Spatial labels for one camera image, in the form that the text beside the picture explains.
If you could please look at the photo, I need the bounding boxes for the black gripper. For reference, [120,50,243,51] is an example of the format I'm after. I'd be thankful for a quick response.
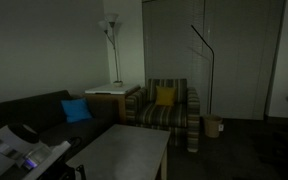
[38,156,86,180]

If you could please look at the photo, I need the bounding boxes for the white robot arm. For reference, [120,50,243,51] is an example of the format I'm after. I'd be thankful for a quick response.
[0,124,86,180]

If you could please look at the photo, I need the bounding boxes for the blue throw pillow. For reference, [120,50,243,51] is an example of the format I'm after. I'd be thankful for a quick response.
[61,98,92,123]

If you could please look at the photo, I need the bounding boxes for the grey coffee table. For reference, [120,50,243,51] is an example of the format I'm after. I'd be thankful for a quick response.
[67,125,170,180]

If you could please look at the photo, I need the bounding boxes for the wooden side table white top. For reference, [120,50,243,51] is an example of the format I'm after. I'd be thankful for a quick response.
[84,84,140,124]

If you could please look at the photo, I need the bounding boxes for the striped armchair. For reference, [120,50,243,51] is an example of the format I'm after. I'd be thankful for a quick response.
[126,79,200,153]

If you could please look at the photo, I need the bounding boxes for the yellow throw pillow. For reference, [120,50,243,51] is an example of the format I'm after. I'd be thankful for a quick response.
[156,86,176,106]

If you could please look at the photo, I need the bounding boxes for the beige waste basket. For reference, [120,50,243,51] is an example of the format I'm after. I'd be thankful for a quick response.
[203,114,223,138]

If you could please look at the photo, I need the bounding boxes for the white multi-head floor lamp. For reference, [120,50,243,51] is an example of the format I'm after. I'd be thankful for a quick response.
[98,13,123,87]

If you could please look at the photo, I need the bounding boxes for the thin black floor lamp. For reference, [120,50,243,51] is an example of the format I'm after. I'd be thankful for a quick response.
[190,25,215,114]

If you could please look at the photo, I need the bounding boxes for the closed window blinds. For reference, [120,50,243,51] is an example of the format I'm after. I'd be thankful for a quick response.
[142,0,285,120]

